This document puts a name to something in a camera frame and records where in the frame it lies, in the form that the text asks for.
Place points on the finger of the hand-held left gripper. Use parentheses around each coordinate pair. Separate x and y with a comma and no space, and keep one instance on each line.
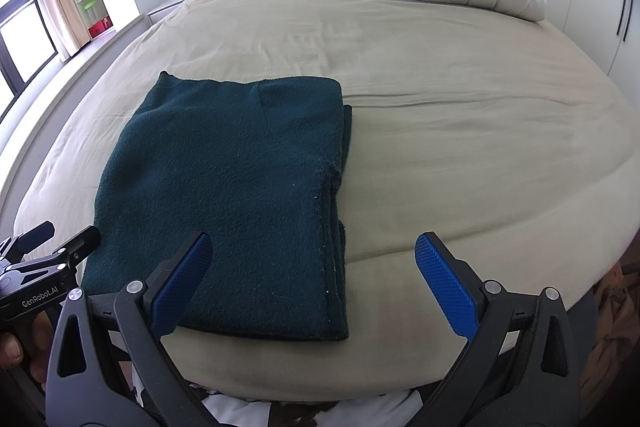
(35,234)
(80,247)

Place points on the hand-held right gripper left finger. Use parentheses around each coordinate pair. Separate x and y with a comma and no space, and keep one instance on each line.
(182,282)

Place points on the brown patterned cloth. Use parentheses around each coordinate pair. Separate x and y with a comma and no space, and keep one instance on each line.
(607,332)

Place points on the person's left hand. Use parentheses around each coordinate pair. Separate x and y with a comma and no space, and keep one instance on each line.
(10,349)

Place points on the dark green towel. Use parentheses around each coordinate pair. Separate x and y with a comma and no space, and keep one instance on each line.
(215,187)

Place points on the red box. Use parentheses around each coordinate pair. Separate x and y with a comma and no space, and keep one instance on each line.
(100,27)

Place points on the dark framed window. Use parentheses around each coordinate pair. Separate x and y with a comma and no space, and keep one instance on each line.
(25,37)

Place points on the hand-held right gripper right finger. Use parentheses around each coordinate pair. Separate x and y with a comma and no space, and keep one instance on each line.
(445,287)

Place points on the green lidded container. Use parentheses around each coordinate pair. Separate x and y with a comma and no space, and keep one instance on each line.
(88,13)

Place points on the white nightstand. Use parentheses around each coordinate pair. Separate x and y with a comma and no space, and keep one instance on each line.
(165,9)

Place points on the white and brown cloth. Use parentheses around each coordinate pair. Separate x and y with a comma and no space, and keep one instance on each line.
(300,412)

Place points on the bed with beige sheet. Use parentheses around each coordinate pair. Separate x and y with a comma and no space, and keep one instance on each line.
(450,132)

